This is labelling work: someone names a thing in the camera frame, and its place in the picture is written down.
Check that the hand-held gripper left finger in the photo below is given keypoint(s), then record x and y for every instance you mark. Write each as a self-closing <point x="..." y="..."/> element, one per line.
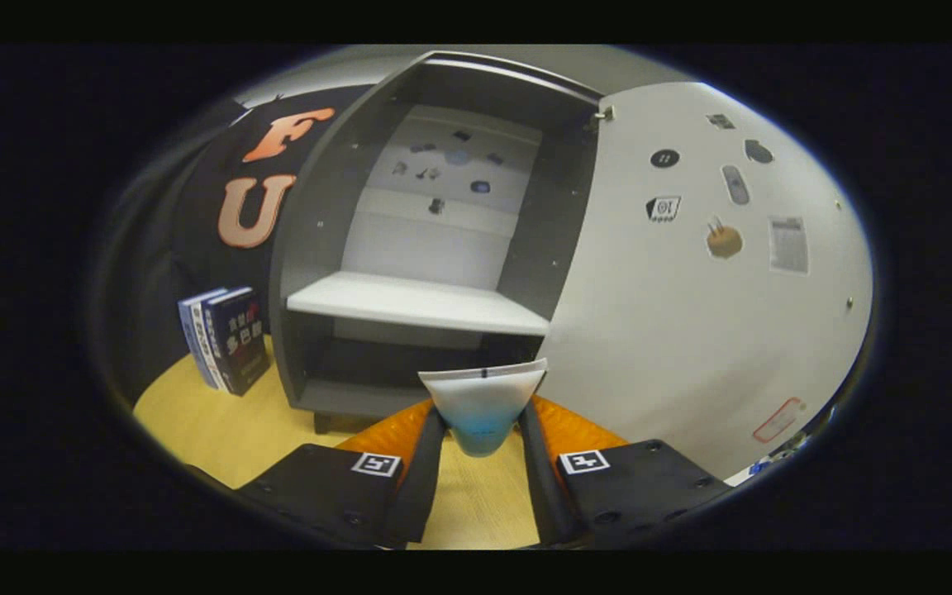
<point x="422" y="487"/>

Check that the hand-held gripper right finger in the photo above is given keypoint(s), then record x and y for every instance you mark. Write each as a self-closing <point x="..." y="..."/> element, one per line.
<point x="544" y="496"/>

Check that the blue and white tube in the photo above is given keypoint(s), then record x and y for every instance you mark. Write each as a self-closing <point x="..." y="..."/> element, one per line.
<point x="480" y="405"/>

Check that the white cabinet door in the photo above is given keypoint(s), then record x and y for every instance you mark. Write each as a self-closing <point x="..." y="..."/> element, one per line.
<point x="674" y="330"/>

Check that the white cabinet shelf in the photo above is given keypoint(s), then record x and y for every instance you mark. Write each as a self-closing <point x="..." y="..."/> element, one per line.
<point x="418" y="299"/>

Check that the dark navy book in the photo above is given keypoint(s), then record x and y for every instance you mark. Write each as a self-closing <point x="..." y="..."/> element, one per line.
<point x="240" y="339"/>

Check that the white and blue book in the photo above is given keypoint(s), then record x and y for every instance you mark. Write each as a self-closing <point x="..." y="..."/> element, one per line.
<point x="201" y="330"/>

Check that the light blue book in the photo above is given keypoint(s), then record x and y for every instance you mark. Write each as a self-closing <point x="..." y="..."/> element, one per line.
<point x="188" y="322"/>

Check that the grey cabinet body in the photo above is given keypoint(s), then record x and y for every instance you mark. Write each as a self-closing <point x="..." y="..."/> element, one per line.
<point x="311" y="207"/>

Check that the black backdrop cloth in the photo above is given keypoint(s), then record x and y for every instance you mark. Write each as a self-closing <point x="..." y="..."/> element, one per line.
<point x="195" y="207"/>

